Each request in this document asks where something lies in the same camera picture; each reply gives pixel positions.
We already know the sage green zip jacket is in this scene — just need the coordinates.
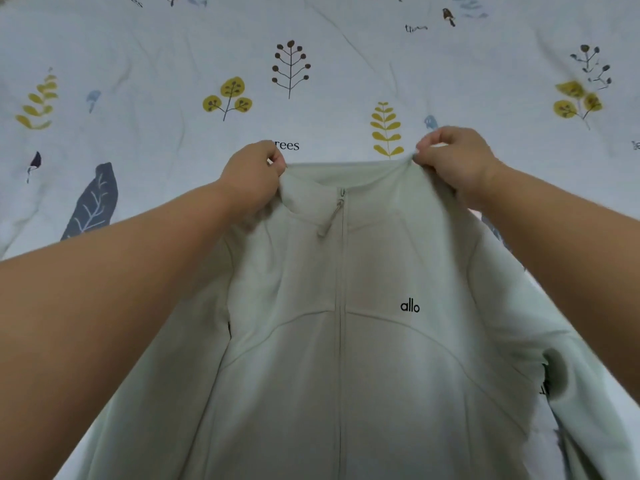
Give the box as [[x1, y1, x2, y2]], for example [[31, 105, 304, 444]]
[[75, 157, 640, 480]]

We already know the person's left forearm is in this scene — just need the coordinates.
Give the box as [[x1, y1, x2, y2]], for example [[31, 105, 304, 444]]
[[0, 179, 246, 480]]

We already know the person's right hand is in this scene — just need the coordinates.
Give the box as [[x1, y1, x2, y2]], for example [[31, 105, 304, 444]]
[[413, 125, 506, 211]]

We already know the person's right forearm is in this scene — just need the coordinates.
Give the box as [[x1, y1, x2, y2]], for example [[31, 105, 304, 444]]
[[470, 163, 640, 406]]

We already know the person's left hand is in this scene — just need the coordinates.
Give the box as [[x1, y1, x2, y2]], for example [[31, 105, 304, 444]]
[[215, 139, 289, 218]]

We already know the bed with leaf print bedding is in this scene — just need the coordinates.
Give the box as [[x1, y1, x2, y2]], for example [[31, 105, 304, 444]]
[[0, 0, 640, 480]]

